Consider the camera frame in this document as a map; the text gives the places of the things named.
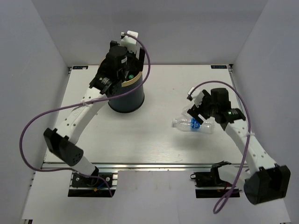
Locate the blue sticker right corner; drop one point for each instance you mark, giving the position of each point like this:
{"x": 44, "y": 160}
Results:
{"x": 218, "y": 67}

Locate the blue sticker left corner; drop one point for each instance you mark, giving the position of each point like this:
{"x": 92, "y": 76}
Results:
{"x": 80, "y": 67}

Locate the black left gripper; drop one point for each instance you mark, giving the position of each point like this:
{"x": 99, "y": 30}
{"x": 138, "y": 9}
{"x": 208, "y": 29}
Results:
{"x": 137, "y": 65}

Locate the crumpled clear bottle white cap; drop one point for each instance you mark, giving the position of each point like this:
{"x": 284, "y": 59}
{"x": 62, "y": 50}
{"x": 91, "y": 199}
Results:
{"x": 185, "y": 111}

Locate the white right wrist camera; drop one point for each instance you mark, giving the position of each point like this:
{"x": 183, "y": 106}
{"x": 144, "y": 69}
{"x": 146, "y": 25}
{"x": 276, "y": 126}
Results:
{"x": 195, "y": 96}

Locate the dark bin with gold rim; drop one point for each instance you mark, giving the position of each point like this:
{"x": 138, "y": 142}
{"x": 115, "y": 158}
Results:
{"x": 134, "y": 100}

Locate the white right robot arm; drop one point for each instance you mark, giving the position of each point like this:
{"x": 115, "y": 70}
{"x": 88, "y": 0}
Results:
{"x": 266, "y": 180}

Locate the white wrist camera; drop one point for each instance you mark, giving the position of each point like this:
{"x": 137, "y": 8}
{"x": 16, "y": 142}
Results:
{"x": 128, "y": 42}
{"x": 195, "y": 96}

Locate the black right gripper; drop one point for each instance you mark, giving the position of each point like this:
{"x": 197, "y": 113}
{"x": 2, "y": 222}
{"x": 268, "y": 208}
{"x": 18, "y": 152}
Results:
{"x": 194, "y": 112}

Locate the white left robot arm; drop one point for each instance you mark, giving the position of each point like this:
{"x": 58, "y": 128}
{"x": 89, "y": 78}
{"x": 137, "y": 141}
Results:
{"x": 118, "y": 82}

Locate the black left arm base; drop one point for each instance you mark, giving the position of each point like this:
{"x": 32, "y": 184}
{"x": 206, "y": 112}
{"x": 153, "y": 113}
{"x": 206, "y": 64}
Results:
{"x": 91, "y": 187}

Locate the clear bottle blue label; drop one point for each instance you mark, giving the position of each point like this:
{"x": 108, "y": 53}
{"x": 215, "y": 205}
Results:
{"x": 189, "y": 124}

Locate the blue sticker corner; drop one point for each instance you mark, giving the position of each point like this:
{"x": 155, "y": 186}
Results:
{"x": 80, "y": 67}
{"x": 218, "y": 67}

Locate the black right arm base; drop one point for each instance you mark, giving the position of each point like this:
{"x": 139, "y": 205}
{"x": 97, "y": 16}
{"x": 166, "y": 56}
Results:
{"x": 208, "y": 184}

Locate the aluminium rail front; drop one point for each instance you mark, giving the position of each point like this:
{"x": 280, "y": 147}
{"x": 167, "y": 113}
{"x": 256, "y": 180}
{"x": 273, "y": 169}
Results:
{"x": 155, "y": 166}

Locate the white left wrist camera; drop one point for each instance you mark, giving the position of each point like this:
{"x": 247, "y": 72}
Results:
{"x": 128, "y": 42}

